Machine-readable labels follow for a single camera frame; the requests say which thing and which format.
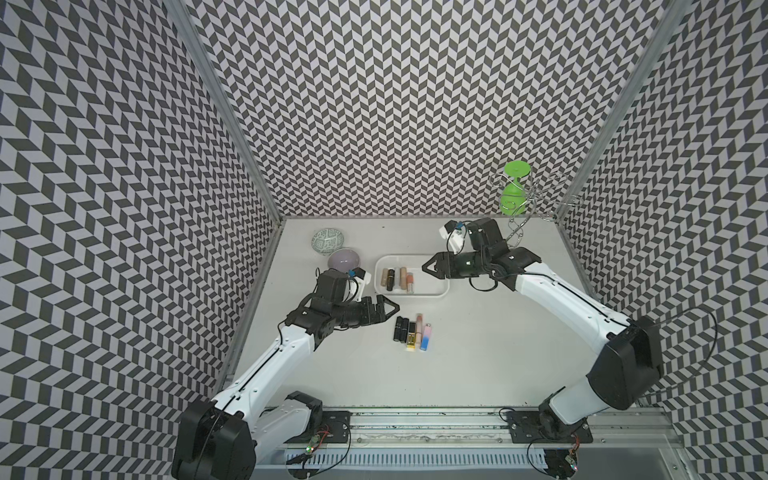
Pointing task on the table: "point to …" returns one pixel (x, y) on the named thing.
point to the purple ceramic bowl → (343, 259)
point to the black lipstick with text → (398, 329)
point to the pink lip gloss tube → (419, 328)
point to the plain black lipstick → (404, 330)
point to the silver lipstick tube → (397, 285)
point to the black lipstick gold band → (390, 279)
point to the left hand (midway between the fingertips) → (387, 314)
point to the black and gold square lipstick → (411, 337)
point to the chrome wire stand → (543, 198)
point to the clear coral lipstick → (410, 283)
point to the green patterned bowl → (327, 240)
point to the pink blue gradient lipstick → (426, 337)
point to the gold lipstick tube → (384, 277)
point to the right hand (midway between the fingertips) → (430, 272)
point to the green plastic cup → (513, 196)
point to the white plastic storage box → (425, 285)
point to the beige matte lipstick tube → (403, 278)
